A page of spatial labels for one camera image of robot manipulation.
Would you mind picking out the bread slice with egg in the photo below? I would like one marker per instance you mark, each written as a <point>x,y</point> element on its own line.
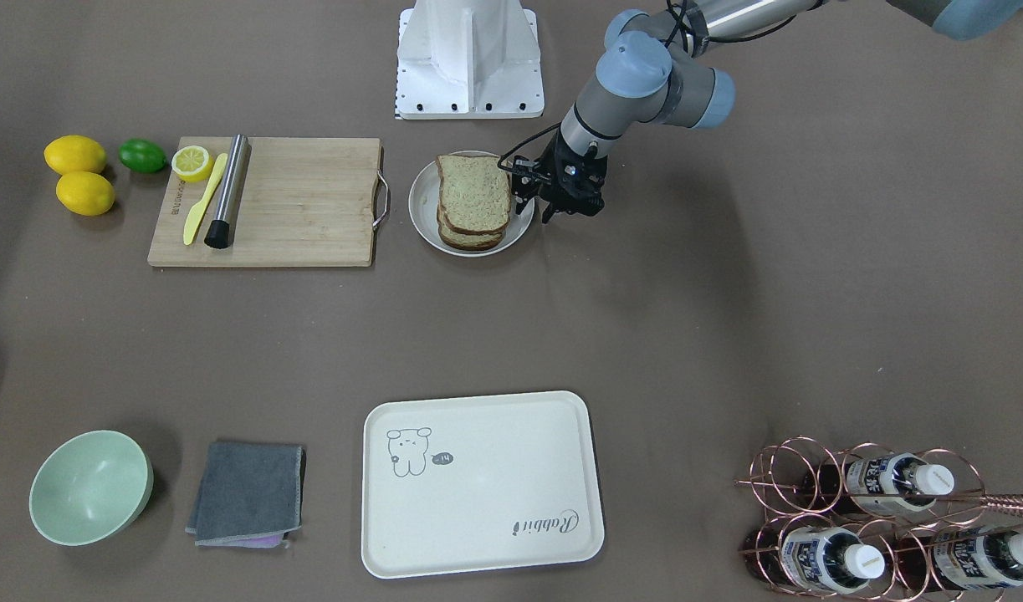
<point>470,243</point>

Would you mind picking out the half lemon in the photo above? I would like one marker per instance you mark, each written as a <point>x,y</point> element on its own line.
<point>192,163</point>

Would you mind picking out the yellow plastic knife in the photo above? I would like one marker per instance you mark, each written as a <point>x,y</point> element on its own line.
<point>196,213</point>

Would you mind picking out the dark drink bottle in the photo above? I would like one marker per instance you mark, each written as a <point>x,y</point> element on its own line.
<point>979,558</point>
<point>829,560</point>
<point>893,485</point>

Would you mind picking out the plain bread slice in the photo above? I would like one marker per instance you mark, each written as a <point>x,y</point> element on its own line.
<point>475,194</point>

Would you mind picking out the yellow lemon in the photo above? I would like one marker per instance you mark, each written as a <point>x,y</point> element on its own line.
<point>71,153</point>
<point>85,194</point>

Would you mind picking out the white plate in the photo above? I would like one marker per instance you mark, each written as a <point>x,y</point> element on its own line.
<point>423,205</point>

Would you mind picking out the copper wire bottle rack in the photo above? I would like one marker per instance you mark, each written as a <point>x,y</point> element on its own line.
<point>776,473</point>

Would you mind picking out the wooden cutting board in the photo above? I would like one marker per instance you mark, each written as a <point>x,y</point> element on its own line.
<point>304,203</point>

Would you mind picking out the grey folded cloth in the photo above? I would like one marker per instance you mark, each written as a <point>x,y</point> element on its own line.
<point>250,495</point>

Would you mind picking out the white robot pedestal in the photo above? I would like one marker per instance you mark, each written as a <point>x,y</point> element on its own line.
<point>468,60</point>

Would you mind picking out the steel muddler black tip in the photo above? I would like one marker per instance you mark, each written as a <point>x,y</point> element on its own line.
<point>220,233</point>

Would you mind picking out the cream serving tray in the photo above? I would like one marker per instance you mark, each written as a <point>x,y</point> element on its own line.
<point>479,483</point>

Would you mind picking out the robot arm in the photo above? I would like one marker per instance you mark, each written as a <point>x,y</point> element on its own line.
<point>648,73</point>

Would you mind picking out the mint green bowl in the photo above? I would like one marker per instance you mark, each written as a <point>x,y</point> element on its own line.
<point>90,488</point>

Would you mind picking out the green lime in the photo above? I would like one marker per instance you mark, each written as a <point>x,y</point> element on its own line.
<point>142,156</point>

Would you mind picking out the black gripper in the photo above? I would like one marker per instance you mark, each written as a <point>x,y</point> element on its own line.
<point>553,170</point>

